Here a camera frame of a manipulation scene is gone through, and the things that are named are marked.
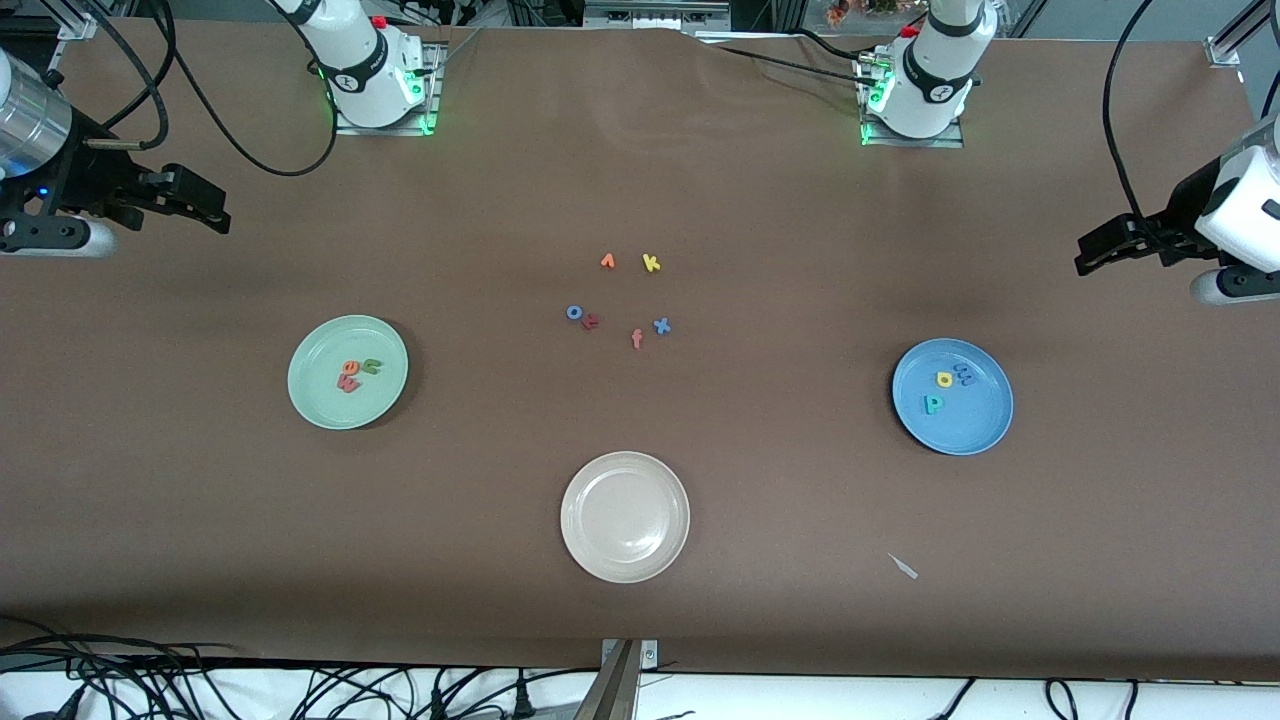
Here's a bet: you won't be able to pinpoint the short aluminium profile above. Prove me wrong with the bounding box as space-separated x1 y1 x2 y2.
1205 0 1280 69

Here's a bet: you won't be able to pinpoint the blue plate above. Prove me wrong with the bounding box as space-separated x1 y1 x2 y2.
891 338 1015 457

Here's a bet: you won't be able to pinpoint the light green plate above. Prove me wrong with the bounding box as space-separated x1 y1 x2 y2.
287 315 410 431

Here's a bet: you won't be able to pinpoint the orange dried flowers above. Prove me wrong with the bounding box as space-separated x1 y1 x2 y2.
825 0 906 26

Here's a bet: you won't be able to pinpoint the brown table cover sheet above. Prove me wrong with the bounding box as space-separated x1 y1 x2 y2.
0 18 1280 681

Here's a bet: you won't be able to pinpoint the grey metal box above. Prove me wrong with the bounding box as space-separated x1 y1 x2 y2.
583 0 731 31

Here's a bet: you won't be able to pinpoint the beige plate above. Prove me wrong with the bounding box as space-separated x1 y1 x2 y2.
560 451 692 584

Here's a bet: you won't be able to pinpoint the aluminium profile beam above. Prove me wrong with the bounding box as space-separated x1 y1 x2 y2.
575 640 641 720

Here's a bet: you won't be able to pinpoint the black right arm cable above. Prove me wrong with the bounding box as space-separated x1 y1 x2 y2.
75 0 339 179

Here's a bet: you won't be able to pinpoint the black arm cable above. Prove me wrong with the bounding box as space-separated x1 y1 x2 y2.
75 0 339 179
1102 0 1159 236

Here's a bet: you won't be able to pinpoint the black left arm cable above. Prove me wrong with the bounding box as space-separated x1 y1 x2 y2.
1102 0 1159 236

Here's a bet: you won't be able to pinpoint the long aluminium rail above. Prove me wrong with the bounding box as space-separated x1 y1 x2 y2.
45 0 101 76

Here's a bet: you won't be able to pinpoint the thin black power cable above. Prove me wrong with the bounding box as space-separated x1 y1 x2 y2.
790 28 881 59
712 44 871 79

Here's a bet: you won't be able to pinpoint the long black cable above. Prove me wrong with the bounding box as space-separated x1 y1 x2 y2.
0 632 241 663

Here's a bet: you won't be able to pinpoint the thick black cable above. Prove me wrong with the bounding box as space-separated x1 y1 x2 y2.
25 685 91 720

